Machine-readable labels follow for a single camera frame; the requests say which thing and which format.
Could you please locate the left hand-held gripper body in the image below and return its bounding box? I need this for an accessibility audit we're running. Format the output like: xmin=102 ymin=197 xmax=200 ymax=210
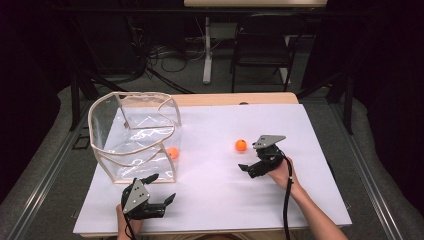
xmin=120 ymin=179 xmax=166 ymax=221

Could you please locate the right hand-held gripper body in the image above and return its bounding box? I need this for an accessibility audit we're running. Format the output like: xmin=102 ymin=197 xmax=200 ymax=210
xmin=248 ymin=134 xmax=287 ymax=179

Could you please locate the clear plastic bag beige trim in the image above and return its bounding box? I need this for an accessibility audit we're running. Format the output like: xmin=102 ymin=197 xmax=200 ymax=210
xmin=87 ymin=91 xmax=183 ymax=185

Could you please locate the person's right hand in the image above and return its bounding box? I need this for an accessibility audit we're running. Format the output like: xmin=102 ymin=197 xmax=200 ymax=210
xmin=266 ymin=156 xmax=304 ymax=198

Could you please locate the person's left hand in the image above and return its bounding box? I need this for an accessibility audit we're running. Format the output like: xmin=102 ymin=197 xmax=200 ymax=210
xmin=115 ymin=203 xmax=144 ymax=237

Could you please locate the white board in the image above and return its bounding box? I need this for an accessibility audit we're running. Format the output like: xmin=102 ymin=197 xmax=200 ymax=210
xmin=72 ymin=103 xmax=353 ymax=236

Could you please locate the wooden table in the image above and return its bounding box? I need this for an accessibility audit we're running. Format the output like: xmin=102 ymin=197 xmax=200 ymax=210
xmin=79 ymin=92 xmax=348 ymax=238

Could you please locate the black metal stand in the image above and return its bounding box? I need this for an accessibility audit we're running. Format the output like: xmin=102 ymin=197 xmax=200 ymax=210
xmin=68 ymin=66 xmax=128 ymax=132
xmin=296 ymin=71 xmax=354 ymax=136

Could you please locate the black folding chair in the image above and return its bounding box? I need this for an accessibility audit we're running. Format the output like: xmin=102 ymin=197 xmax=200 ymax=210
xmin=229 ymin=13 xmax=308 ymax=94

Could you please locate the white desk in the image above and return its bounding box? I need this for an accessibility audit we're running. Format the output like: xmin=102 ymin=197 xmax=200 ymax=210
xmin=183 ymin=0 xmax=328 ymax=85

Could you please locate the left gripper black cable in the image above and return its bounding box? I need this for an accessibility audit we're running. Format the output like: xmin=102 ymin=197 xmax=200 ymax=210
xmin=120 ymin=184 xmax=138 ymax=240

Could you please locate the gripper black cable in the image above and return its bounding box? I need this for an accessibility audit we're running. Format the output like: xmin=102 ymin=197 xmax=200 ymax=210
xmin=120 ymin=184 xmax=138 ymax=240
xmin=281 ymin=153 xmax=295 ymax=240

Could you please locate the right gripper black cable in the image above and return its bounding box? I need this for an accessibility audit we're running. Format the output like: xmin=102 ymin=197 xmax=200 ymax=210
xmin=281 ymin=153 xmax=295 ymax=240

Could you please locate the metal floor rail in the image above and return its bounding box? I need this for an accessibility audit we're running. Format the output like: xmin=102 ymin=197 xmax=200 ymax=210
xmin=329 ymin=99 xmax=405 ymax=240
xmin=6 ymin=109 xmax=92 ymax=240

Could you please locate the bundle of floor cables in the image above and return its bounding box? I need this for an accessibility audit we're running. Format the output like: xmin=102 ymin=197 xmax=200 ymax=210
xmin=146 ymin=36 xmax=208 ymax=74

